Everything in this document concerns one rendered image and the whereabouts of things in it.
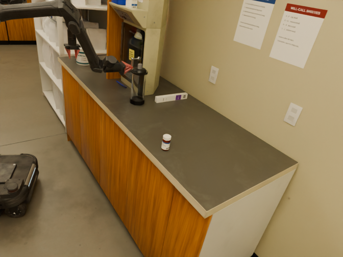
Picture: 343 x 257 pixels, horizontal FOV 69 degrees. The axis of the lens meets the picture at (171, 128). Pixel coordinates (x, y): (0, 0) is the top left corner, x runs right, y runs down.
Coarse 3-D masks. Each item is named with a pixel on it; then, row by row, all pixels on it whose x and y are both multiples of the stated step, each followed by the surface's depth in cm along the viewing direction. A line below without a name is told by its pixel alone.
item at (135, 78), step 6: (132, 78) 162; (138, 78) 160; (144, 78) 162; (132, 84) 164; (138, 84) 162; (144, 84) 165; (132, 90) 165; (138, 90) 164; (144, 90) 168; (132, 96) 167; (138, 96) 166
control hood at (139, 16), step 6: (114, 6) 165; (120, 6) 158; (126, 12) 157; (132, 12) 149; (138, 12) 151; (144, 12) 153; (132, 18) 158; (138, 18) 153; (144, 18) 155; (138, 24) 159; (144, 24) 157
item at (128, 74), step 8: (128, 24) 174; (128, 32) 177; (136, 32) 168; (128, 40) 179; (136, 40) 170; (128, 48) 181; (136, 48) 172; (128, 56) 183; (136, 56) 174; (136, 64) 176; (128, 72) 188; (128, 80) 191
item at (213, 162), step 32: (64, 64) 219; (96, 96) 172; (128, 96) 179; (192, 96) 197; (128, 128) 142; (160, 128) 147; (192, 128) 153; (224, 128) 159; (160, 160) 122; (192, 160) 125; (224, 160) 129; (256, 160) 133; (288, 160) 138; (192, 192) 106; (224, 192) 109
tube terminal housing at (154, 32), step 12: (144, 0) 155; (156, 0) 154; (168, 0) 173; (156, 12) 158; (132, 24) 172; (156, 24) 162; (156, 36) 166; (144, 48) 166; (156, 48) 171; (144, 60) 170; (156, 60) 176; (156, 72) 184; (156, 84) 195
